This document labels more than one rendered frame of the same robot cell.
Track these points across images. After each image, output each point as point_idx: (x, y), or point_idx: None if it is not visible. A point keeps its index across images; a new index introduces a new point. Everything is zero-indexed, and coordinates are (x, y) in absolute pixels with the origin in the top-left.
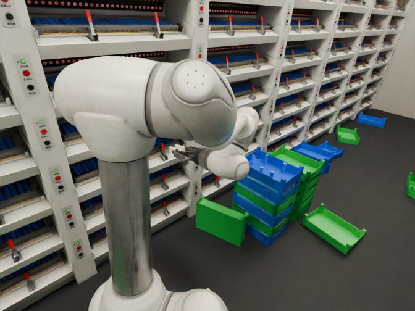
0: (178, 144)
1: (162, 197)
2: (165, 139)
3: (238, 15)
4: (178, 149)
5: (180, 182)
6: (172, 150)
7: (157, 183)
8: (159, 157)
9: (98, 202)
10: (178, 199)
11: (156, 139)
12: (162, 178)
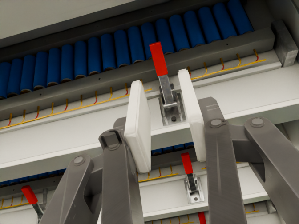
0: (271, 47)
1: (182, 214)
2: (218, 20)
3: None
4: (133, 132)
5: (253, 188)
6: (121, 120)
7: (176, 166)
8: (156, 103)
9: (10, 182)
10: (257, 204)
11: (179, 19)
12: (192, 155)
